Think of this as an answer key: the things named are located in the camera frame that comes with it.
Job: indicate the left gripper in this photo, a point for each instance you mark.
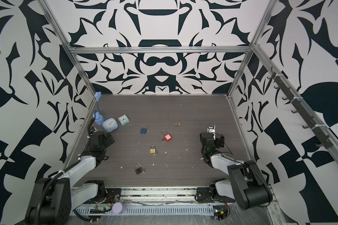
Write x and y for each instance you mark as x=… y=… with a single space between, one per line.
x=108 y=139

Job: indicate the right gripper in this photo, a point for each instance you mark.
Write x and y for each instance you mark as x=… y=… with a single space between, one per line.
x=220 y=142

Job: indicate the red padlock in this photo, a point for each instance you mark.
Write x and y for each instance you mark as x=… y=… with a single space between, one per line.
x=166 y=136

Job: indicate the blue padlock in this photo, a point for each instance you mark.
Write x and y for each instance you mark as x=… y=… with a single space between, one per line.
x=144 y=129

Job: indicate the black padlock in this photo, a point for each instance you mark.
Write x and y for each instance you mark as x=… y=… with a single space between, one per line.
x=139 y=169

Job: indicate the brass padlock with key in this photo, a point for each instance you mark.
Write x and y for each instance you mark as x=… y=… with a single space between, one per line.
x=152 y=150

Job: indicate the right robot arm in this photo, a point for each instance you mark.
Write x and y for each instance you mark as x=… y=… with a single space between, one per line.
x=246 y=184

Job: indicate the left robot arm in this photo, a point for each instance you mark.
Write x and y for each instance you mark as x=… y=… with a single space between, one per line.
x=54 y=198

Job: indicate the light blue alarm clock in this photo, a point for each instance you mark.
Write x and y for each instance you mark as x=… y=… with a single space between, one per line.
x=110 y=125

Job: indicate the mint green alarm clock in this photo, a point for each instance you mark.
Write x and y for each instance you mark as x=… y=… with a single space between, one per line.
x=124 y=119

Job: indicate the purple round lid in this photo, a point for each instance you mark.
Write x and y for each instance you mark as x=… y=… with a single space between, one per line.
x=119 y=208

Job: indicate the green circuit board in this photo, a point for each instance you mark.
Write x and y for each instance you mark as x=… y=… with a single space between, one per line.
x=221 y=212

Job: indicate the black hook rack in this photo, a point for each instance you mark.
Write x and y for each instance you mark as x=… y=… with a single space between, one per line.
x=303 y=109

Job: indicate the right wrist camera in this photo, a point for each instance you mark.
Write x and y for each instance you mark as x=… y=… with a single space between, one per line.
x=211 y=128

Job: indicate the white cable duct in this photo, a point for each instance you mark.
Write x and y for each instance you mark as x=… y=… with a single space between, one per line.
x=139 y=210

